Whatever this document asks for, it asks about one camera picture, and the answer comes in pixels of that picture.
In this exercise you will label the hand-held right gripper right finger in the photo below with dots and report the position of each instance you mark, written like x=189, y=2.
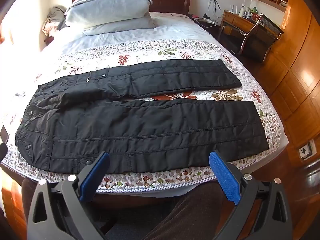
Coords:
x=223, y=175

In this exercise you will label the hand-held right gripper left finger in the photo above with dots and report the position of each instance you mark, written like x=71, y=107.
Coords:
x=96, y=170

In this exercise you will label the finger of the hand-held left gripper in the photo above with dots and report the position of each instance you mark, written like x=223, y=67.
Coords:
x=2, y=152

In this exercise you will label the black pants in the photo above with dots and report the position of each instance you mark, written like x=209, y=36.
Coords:
x=150, y=130

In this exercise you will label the black phone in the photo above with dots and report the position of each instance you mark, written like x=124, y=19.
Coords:
x=5, y=133

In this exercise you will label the person's leg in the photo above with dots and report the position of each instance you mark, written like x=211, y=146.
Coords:
x=190, y=212

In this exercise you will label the floral quilted bedspread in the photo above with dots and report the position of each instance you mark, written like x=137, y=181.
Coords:
x=220, y=95

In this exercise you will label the wooden wardrobe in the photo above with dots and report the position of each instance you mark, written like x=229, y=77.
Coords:
x=295, y=67

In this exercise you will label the light blue bed sheet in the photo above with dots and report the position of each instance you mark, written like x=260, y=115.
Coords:
x=75, y=40

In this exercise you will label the pile of crumpled clothes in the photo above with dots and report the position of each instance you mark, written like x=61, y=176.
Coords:
x=53, y=20

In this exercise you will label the light blue pillow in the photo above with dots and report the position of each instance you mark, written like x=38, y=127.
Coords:
x=125, y=28

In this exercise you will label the wooden desk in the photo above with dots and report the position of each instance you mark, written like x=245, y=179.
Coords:
x=235, y=20

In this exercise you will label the grey folded duvet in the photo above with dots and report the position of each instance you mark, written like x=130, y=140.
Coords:
x=107, y=7

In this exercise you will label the white paper roll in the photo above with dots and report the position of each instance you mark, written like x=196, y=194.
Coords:
x=242, y=12

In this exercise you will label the white router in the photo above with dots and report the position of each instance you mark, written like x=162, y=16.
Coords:
x=234, y=9

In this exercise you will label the white wall socket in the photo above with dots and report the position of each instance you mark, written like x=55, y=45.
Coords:
x=307, y=150

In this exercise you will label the black metal frame chair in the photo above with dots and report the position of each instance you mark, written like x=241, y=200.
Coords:
x=260, y=37

